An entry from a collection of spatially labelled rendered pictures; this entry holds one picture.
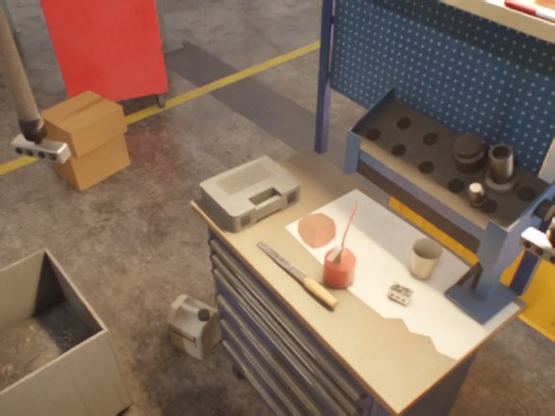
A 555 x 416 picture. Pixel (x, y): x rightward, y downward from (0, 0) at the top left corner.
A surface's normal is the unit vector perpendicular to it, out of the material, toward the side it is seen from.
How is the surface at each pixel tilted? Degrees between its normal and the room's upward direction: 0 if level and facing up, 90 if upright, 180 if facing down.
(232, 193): 0
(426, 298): 0
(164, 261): 0
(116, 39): 90
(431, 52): 90
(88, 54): 90
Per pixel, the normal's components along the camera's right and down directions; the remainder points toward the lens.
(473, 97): -0.80, 0.40
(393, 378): 0.00, -0.75
